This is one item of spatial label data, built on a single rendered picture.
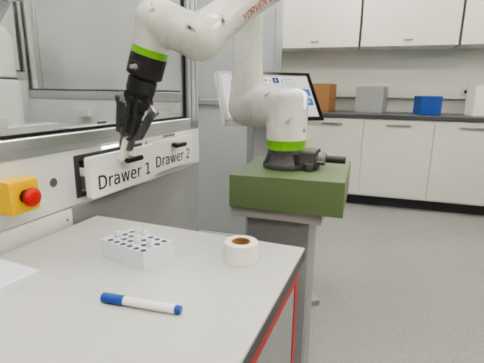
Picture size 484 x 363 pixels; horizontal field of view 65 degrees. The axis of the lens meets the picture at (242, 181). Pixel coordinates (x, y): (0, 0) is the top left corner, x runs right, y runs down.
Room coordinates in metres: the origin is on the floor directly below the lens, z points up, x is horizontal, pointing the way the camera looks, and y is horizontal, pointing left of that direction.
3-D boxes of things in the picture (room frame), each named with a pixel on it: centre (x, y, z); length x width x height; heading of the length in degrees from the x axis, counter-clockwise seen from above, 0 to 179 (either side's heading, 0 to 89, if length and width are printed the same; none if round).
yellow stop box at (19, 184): (0.78, 0.48, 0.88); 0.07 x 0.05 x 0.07; 159
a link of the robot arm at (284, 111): (1.23, -0.13, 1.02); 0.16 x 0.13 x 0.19; 49
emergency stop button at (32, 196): (0.77, 0.44, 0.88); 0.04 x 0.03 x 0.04; 159
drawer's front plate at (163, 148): (1.39, 0.26, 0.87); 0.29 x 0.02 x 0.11; 159
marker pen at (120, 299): (0.54, 0.16, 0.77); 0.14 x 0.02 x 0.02; 75
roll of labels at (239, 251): (0.72, 0.00, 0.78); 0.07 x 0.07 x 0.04
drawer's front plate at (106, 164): (1.08, 0.34, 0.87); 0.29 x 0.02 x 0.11; 159
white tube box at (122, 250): (0.73, 0.21, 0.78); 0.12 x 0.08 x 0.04; 58
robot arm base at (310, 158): (1.20, -0.19, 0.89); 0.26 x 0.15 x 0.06; 68
